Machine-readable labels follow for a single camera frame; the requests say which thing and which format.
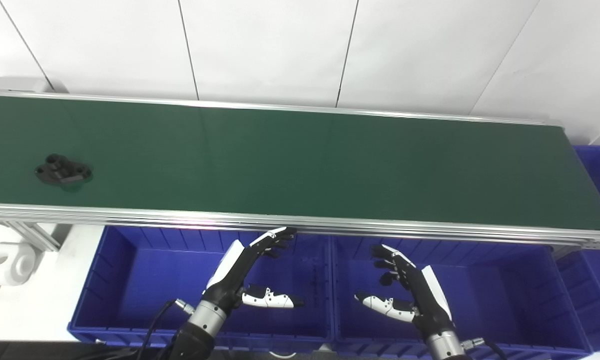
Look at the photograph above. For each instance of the white plastic block part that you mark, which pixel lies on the white plastic block part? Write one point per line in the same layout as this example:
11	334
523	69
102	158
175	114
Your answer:
10	265

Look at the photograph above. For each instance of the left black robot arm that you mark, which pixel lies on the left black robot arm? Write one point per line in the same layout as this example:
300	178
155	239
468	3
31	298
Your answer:
200	327

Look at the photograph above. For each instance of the green conveyor belt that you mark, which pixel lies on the green conveyor belt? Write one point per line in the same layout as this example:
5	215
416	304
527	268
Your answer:
300	165
329	226

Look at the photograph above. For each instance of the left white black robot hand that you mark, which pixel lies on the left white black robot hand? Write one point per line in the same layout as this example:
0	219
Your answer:
232	277

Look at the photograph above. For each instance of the aluminium conveyor leg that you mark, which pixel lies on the aluminium conveyor leg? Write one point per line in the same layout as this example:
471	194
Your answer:
35	236

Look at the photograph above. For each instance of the blue plastic bin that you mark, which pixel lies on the blue plastic bin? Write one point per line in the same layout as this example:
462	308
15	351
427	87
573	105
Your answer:
599	280
145	280
499	295

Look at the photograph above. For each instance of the grey conveyor end housing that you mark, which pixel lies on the grey conveyor end housing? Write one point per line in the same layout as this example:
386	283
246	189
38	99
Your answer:
15	83

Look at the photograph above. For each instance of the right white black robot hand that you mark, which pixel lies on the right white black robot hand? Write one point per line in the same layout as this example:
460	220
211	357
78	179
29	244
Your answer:
424	300

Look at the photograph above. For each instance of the black flanged metal part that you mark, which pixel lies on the black flanged metal part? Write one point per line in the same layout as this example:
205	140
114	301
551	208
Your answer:
62	170

